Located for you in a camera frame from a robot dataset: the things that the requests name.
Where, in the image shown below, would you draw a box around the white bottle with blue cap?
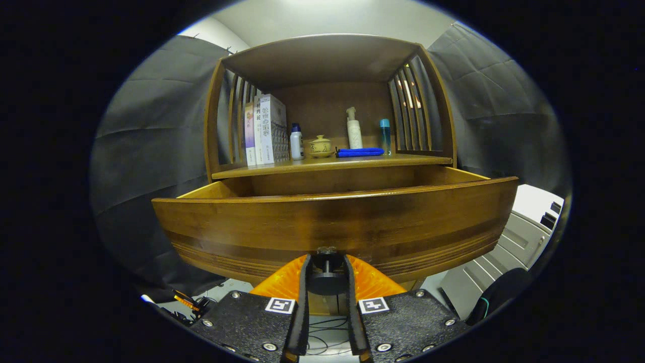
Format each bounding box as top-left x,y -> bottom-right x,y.
290,123 -> 304,161

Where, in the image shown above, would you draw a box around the thin white book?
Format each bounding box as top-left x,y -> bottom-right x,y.
253,96 -> 266,165

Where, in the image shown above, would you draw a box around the wooden countertop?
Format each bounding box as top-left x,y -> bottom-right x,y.
212,153 -> 453,180

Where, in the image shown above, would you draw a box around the black floor cables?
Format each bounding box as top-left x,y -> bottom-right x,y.
302,317 -> 353,356

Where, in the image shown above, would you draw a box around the black rounded object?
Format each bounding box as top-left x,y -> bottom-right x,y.
466,267 -> 532,326

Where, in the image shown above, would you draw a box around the white patterned book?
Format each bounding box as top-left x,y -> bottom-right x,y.
259,94 -> 291,164

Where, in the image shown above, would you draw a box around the white pump bottle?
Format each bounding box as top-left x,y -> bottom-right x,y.
346,106 -> 363,150

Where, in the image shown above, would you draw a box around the teal capped bottle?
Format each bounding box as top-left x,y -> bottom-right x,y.
379,118 -> 392,156

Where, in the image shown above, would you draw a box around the blue cloth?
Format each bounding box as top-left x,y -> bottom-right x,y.
336,147 -> 385,158

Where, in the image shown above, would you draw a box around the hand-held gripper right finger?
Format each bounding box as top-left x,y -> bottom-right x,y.
344,254 -> 472,363

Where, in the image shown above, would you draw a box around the wooden slatted cabinet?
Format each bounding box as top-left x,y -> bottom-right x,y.
203,33 -> 458,316

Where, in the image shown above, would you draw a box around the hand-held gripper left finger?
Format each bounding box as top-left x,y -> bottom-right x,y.
189,254 -> 313,363

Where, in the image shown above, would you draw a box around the orange and black tool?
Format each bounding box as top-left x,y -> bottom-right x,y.
171,288 -> 212,316

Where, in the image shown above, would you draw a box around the wooden drawer with black knob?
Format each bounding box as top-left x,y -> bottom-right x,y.
151,165 -> 520,295

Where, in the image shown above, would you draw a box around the yellow lidded tea cup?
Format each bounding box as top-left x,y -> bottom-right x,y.
308,135 -> 336,159

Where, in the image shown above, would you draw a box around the white printer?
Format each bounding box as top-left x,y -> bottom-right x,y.
437,184 -> 565,319

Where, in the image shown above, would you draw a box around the purple book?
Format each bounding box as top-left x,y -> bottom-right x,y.
244,102 -> 256,167

